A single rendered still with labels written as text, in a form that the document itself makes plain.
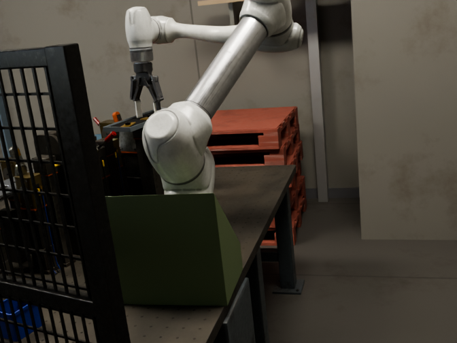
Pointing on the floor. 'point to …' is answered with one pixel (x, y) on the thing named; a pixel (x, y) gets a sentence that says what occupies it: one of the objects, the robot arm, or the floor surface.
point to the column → (239, 319)
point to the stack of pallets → (262, 148)
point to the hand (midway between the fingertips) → (147, 112)
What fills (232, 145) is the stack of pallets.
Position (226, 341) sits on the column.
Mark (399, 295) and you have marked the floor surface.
